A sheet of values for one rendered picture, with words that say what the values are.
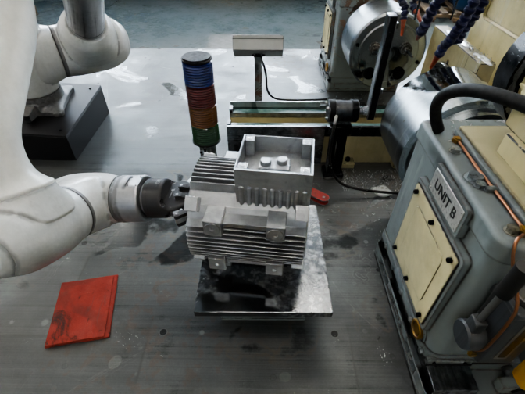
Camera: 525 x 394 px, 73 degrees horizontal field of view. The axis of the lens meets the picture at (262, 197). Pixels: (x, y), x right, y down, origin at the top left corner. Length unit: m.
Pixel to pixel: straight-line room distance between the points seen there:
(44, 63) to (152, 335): 0.87
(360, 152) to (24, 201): 0.89
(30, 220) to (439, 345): 0.65
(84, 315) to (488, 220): 0.73
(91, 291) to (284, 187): 0.51
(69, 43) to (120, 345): 0.87
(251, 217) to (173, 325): 0.31
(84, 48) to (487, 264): 1.13
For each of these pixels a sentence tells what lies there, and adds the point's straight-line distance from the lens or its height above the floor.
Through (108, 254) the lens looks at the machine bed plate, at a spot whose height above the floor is 0.80.
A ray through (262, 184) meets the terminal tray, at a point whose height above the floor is 1.12.
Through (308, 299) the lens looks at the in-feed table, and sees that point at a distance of 0.65.
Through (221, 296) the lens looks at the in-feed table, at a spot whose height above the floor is 0.92.
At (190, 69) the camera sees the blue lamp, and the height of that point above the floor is 1.20.
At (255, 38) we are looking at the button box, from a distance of 1.29.
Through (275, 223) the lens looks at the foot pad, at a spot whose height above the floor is 1.08.
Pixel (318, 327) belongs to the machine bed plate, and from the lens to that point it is 0.76.
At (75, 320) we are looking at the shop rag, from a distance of 0.84.
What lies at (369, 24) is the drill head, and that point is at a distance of 1.28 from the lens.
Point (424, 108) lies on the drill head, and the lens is 0.80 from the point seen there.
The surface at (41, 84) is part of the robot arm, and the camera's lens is 1.33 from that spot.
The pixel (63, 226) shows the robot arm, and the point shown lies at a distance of 0.61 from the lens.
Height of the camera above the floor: 1.47
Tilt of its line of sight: 42 degrees down
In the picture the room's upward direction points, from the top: straight up
